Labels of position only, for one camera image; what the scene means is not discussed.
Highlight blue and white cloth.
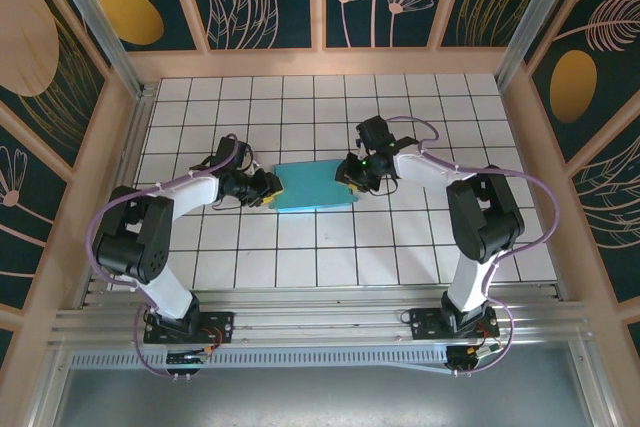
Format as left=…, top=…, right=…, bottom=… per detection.
left=273, top=159, right=360, bottom=213

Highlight small black controller board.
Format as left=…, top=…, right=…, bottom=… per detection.
left=447, top=344, right=501, bottom=371
left=164, top=346, right=211, bottom=367

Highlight dark panel large pink disc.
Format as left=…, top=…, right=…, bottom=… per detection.
left=0, top=0, right=109, bottom=183

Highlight grey metal plate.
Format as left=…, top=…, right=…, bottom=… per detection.
left=29, top=341, right=619, bottom=427

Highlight dark panel single pink flower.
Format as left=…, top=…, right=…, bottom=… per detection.
left=0, top=126, right=69, bottom=313

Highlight dark panel orange oval fern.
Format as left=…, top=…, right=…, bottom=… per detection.
left=524, top=0, right=640, bottom=163

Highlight dark panel pink fern fronds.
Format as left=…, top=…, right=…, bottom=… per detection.
left=569, top=131, right=640, bottom=306

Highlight thin black right gripper cable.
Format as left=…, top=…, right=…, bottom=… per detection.
left=369, top=174, right=402, bottom=198

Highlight aluminium side rail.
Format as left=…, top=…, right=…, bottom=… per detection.
left=82, top=84, right=159, bottom=308

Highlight long aluminium base rail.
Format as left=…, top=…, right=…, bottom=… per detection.
left=47, top=286, right=596, bottom=348

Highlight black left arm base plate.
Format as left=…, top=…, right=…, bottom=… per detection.
left=143, top=310, right=236, bottom=346

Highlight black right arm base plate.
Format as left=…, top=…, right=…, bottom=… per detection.
left=409, top=306, right=501, bottom=341

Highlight grey slotted cable duct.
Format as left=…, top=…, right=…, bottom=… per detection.
left=69, top=346, right=451, bottom=374

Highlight aluminium corner post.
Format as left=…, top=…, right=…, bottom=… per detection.
left=39, top=0, right=146, bottom=98
left=494, top=0, right=571, bottom=91

